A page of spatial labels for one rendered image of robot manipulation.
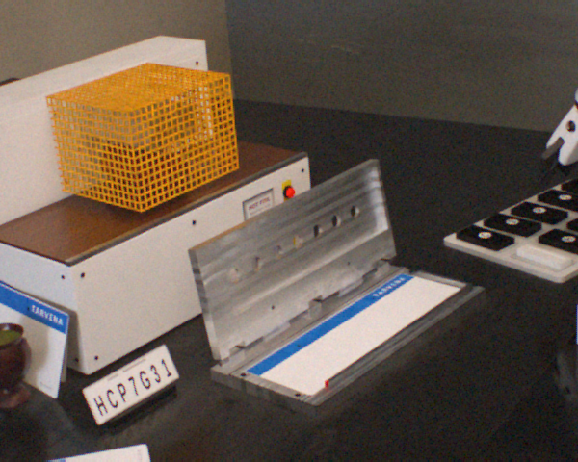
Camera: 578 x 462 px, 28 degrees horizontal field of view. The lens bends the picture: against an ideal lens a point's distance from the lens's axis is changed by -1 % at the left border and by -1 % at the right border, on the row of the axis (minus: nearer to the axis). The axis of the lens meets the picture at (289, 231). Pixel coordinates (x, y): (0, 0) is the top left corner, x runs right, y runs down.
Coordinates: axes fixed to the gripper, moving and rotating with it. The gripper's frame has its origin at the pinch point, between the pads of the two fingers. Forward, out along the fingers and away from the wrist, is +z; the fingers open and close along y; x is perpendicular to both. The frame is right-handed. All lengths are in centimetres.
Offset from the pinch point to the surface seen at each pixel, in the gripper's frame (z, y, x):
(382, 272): 17.6, -30.9, 3.7
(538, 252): 9.6, -7.3, -8.7
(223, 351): 12, -70, 0
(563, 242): 8.9, -1.2, -9.3
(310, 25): 130, 124, 160
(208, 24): 147, 102, 188
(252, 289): 9, -61, 6
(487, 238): 15.3, -8.0, 0.4
